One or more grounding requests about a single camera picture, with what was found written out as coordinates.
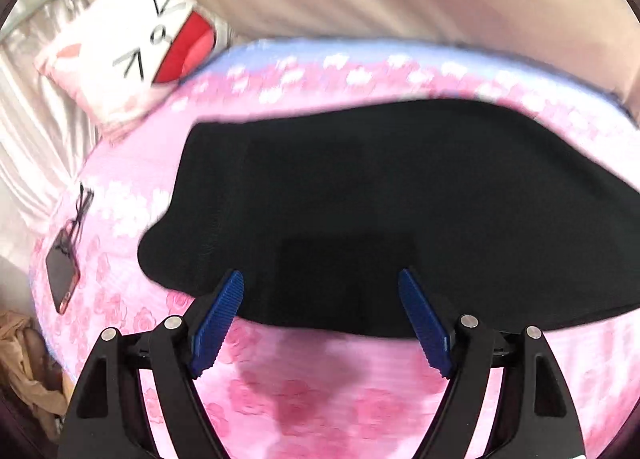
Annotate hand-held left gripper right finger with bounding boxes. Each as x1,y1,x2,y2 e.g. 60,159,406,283
398,268,587,459

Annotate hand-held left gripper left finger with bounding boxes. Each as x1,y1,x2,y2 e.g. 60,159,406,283
57,269,246,459

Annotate black pants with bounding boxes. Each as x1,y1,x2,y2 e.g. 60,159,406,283
137,98,640,340

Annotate pink floral bedsheet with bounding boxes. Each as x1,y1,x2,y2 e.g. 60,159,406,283
27,38,640,459

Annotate phone with red case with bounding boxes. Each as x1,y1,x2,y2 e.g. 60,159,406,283
45,226,82,315

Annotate brown crumpled cloth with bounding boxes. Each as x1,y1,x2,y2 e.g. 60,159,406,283
0,310,69,442

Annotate white satin curtain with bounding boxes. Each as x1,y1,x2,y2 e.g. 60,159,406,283
0,0,107,262

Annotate white cat face pillow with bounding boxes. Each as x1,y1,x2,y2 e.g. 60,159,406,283
34,0,232,136

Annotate black cord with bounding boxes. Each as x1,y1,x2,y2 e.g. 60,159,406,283
61,182,95,252

